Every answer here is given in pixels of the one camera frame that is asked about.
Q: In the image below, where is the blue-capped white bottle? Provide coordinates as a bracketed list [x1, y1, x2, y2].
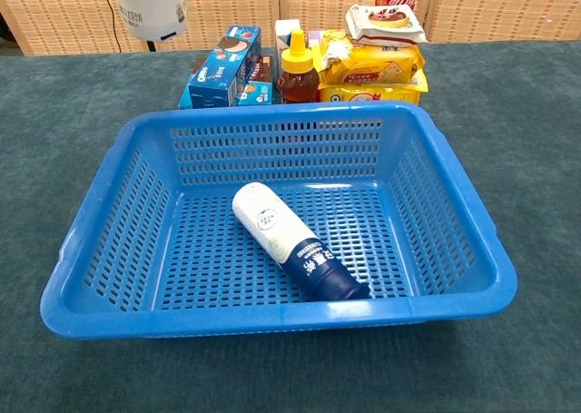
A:
[231, 182, 371, 301]

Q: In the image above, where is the white red snack packet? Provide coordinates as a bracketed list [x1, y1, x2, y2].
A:
[344, 3, 428, 46]

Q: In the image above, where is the white drink bottle yellow cap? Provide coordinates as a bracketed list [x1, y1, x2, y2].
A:
[113, 0, 188, 42]

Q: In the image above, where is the dark brown snack packet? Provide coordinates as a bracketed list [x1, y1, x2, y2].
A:
[178, 54, 279, 110]

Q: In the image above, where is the honey bottle yellow cap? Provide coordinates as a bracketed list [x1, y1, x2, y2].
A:
[275, 29, 320, 105]

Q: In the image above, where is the flat yellow biscuit packet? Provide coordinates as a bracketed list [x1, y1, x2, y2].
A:
[317, 67, 429, 106]

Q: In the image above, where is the blue perforated plastic basket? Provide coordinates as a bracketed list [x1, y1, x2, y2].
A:
[39, 102, 518, 340]

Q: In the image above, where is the blue cookie box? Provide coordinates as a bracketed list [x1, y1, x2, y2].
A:
[187, 25, 263, 109]

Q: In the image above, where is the yellow cracker packet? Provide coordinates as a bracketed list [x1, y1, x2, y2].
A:
[319, 29, 426, 86]

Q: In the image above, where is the white milk carton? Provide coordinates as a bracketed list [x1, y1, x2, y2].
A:
[273, 18, 303, 54]

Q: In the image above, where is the bamboo folding screen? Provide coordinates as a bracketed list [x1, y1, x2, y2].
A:
[0, 0, 581, 56]

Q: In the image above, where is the teal table carpet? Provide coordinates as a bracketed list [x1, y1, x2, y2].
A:
[0, 39, 581, 413]

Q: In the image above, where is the thin black hanging cable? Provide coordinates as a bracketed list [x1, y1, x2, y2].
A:
[102, 0, 123, 54]

